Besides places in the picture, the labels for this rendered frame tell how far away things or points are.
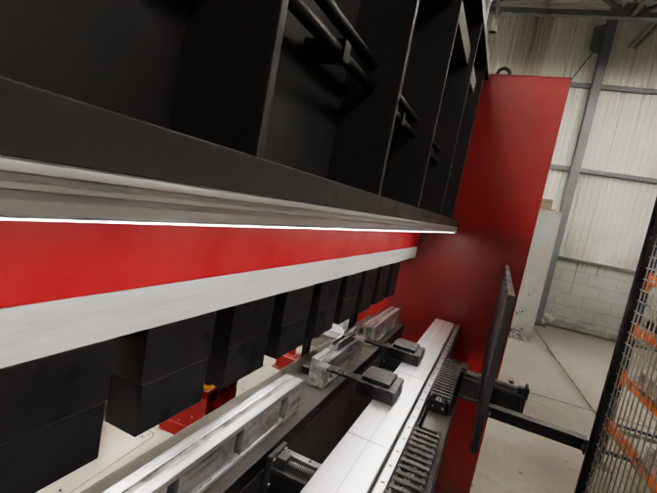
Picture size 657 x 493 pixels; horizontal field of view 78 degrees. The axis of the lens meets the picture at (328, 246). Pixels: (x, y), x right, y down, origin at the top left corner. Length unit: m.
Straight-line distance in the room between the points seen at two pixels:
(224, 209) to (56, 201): 0.14
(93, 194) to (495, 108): 2.26
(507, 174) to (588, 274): 6.46
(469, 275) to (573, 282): 6.38
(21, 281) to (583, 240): 8.44
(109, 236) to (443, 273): 2.00
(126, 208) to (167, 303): 0.37
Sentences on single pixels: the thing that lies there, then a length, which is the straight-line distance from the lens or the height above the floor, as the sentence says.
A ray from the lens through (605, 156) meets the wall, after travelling 8.79.
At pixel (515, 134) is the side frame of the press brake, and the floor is 2.00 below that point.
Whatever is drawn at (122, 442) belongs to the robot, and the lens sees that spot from 2.19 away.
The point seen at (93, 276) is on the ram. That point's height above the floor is 1.35.
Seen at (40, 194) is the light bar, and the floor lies 1.46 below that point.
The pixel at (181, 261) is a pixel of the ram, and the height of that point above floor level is 1.36.
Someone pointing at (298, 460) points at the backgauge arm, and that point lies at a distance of 1.13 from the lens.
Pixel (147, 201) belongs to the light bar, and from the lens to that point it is 0.29.
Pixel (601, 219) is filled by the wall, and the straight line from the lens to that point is 8.68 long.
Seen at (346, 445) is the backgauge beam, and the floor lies 0.98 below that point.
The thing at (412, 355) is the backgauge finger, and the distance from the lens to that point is 1.49.
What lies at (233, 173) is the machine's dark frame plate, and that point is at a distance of 0.39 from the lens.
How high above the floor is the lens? 1.49
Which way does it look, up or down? 6 degrees down
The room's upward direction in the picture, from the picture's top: 11 degrees clockwise
